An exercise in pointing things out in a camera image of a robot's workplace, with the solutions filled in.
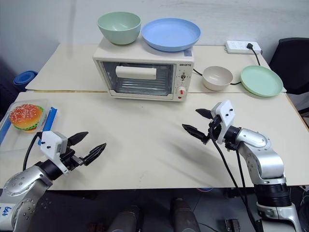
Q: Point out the white knob with red center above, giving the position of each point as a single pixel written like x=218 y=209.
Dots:
x=182 y=91

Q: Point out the green bowl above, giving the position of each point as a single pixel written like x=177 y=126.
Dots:
x=119 y=30

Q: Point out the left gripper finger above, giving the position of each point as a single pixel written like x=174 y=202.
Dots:
x=95 y=153
x=77 y=138

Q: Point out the toy hamburger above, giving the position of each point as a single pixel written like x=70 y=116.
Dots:
x=25 y=117

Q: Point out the green plate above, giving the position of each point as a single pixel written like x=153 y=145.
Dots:
x=262 y=81

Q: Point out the black chair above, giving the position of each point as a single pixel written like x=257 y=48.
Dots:
x=292 y=65

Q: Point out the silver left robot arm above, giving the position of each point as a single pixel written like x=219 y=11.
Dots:
x=23 y=184

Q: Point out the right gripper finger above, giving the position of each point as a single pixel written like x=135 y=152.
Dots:
x=194 y=131
x=204 y=112

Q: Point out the blue plate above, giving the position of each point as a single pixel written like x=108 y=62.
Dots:
x=169 y=33

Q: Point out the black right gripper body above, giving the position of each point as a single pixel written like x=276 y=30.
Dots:
x=216 y=128

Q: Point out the cream toaster oven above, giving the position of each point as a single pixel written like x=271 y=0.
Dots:
x=144 y=55

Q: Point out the beige bowl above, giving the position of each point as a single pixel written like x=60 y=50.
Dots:
x=217 y=81

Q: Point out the blue rolled mat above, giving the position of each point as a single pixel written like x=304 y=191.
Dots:
x=24 y=79

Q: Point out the blue container latch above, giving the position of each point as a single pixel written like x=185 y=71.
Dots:
x=50 y=118
x=4 y=135

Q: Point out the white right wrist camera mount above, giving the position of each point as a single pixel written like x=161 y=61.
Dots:
x=227 y=113

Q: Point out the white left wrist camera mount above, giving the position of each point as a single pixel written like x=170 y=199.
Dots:
x=49 y=143

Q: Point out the clear plastic container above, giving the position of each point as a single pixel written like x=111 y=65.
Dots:
x=14 y=140

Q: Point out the metal oven rack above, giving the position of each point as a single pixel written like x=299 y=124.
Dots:
x=140 y=85

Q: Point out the white power strip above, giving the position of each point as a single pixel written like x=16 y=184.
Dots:
x=237 y=47

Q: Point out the dark rounded shape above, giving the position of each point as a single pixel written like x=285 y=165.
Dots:
x=125 y=220
x=184 y=215

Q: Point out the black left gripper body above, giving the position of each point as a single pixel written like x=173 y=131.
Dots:
x=70 y=161

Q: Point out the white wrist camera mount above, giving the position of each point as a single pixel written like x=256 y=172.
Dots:
x=49 y=143
x=227 y=113

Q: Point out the white handwritten label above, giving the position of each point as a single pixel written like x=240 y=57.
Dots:
x=5 y=213

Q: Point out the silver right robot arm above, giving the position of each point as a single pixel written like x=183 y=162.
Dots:
x=265 y=159

